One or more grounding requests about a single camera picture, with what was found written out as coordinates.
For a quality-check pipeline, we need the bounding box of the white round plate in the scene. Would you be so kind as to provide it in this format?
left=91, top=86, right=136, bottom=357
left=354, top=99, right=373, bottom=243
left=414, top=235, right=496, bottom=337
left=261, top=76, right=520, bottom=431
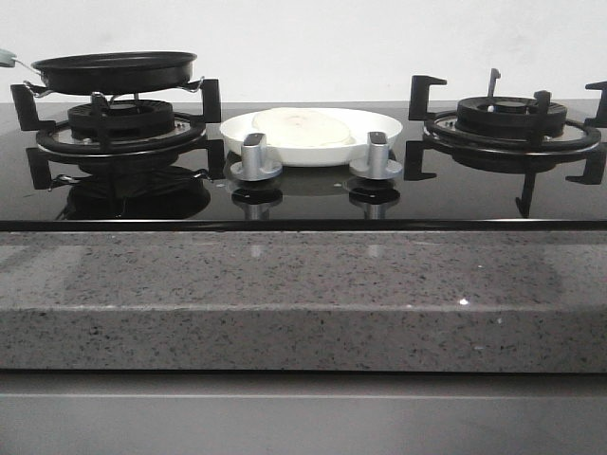
left=220, top=107, right=402, bottom=167

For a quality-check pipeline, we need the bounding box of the white fried egg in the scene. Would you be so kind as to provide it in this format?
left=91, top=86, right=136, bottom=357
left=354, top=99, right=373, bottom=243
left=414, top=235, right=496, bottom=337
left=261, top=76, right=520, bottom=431
left=252, top=107, right=352, bottom=148

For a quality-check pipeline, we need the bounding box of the black frying pan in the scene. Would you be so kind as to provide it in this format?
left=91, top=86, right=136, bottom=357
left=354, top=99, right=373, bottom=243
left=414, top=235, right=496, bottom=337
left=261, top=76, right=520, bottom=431
left=10, top=51, right=203, bottom=98

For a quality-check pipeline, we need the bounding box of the silver left stove knob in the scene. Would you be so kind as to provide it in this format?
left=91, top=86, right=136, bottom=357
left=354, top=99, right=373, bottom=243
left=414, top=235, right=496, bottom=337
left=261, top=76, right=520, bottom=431
left=230, top=133, right=283, bottom=182

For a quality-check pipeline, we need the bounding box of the silver stove knob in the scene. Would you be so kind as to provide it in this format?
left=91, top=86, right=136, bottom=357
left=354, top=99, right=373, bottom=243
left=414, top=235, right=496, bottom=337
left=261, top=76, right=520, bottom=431
left=230, top=133, right=283, bottom=182
left=349, top=132, right=403, bottom=180

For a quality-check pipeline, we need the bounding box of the black glass gas cooktop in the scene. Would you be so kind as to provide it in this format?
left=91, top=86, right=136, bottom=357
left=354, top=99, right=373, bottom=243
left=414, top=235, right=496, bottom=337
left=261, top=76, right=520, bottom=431
left=1, top=103, right=606, bottom=231

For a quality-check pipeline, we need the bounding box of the silver right stove knob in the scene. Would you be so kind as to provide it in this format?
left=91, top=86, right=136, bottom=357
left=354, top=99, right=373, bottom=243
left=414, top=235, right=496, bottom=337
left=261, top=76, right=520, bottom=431
left=349, top=132, right=403, bottom=180

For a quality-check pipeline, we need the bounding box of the black left gas burner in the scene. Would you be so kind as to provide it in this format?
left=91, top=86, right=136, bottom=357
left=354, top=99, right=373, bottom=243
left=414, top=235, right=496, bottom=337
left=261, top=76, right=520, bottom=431
left=67, top=100, right=175, bottom=141

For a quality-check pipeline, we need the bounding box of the black gas burner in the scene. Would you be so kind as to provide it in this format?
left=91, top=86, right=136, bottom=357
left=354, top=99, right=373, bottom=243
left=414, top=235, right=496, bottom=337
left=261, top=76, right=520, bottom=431
left=67, top=100, right=175, bottom=141
left=455, top=97, right=539, bottom=139

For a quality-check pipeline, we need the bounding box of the black left pan support grate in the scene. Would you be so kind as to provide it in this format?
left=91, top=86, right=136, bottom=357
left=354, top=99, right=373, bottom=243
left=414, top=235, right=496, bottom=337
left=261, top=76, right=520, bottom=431
left=10, top=79, right=224, bottom=190

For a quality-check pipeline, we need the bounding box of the black pan support grate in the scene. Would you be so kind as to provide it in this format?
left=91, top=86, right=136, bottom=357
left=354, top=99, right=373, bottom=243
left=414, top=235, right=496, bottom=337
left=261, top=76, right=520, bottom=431
left=403, top=68, right=606, bottom=217
left=10, top=79, right=224, bottom=190

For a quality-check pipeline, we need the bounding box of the black right gas burner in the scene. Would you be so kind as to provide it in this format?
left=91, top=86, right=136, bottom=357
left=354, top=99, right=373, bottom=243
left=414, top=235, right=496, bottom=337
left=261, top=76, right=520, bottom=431
left=455, top=97, right=539, bottom=139

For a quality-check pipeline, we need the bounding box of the grey cabinet front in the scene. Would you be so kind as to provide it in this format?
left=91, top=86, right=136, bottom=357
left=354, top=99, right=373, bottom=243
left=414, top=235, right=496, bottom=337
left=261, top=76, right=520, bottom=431
left=1, top=372, right=606, bottom=454

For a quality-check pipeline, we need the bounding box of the black right pan support grate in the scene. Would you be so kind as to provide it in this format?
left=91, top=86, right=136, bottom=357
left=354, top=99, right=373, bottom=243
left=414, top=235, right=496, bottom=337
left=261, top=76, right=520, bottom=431
left=403, top=68, right=606, bottom=217

